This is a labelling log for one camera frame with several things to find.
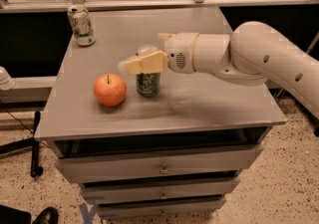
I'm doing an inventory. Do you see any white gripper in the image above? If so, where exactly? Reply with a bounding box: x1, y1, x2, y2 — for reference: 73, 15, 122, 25
118, 33, 198, 75

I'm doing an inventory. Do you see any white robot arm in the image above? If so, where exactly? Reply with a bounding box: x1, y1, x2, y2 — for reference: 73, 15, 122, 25
119, 21, 319, 118

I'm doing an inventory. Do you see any red orange apple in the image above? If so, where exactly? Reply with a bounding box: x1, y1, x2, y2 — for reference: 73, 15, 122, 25
94, 74, 127, 107

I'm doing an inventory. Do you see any white green soda can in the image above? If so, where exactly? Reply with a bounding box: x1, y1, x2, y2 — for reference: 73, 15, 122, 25
68, 4, 96, 47

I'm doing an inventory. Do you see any grey drawer cabinet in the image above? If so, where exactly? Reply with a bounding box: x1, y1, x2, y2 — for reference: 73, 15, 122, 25
34, 6, 287, 220

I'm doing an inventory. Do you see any top grey drawer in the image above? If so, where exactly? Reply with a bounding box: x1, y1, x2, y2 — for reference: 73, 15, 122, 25
56, 144, 263, 183

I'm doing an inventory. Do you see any grey drawer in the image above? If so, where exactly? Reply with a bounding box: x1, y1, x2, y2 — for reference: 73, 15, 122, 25
81, 177, 239, 204
97, 196, 225, 220
56, 144, 263, 183

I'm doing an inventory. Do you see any middle grey drawer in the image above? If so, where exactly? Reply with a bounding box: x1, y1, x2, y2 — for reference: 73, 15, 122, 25
81, 177, 239, 204

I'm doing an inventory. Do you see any white cylindrical object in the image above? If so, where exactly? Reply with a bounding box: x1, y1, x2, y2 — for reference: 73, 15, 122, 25
0, 67, 15, 91

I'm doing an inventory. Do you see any bottom grey drawer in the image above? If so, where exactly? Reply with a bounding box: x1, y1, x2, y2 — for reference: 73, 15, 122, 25
97, 196, 225, 220

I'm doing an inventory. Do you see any black tripod stand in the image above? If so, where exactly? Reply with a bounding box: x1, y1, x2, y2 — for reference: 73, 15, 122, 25
0, 110, 44, 179

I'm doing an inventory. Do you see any black shoe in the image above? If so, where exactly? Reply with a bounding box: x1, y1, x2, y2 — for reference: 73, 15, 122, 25
32, 207, 59, 224

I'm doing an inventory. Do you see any grey metal railing frame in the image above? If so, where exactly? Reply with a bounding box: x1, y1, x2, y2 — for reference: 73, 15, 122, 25
0, 0, 319, 105

